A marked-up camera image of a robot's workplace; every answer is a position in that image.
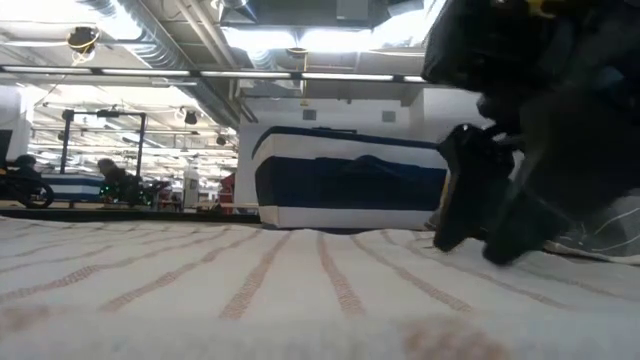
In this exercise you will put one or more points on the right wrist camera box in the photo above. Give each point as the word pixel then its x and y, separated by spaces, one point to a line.
pixel 480 45

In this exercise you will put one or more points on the navy white striped fabric bin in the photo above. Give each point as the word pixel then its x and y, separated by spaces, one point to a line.
pixel 350 185
pixel 70 187

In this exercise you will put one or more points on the black background gantry frame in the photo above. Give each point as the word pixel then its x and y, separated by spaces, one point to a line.
pixel 65 145

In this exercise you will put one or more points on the dark ceiling ventilation unit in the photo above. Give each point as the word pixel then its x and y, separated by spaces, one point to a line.
pixel 300 12

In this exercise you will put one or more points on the grey square wall vent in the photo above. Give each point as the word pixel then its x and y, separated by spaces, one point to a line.
pixel 309 114
pixel 389 116

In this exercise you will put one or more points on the black ceiling spotlight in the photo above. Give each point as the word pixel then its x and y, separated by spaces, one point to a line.
pixel 190 117
pixel 221 140

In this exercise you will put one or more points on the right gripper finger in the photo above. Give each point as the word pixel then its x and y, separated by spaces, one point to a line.
pixel 525 230
pixel 475 190

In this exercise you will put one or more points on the person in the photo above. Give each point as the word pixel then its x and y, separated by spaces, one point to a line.
pixel 110 170
pixel 25 162

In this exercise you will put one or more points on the long ceiling light bar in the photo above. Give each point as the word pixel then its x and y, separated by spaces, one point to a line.
pixel 250 75

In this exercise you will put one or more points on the black background robot arm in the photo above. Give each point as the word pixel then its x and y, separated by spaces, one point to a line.
pixel 150 192
pixel 35 192

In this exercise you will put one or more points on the red background object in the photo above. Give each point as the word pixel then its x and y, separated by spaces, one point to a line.
pixel 227 190

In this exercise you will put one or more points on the white brown-striped towel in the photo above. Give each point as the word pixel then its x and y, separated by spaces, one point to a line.
pixel 300 300

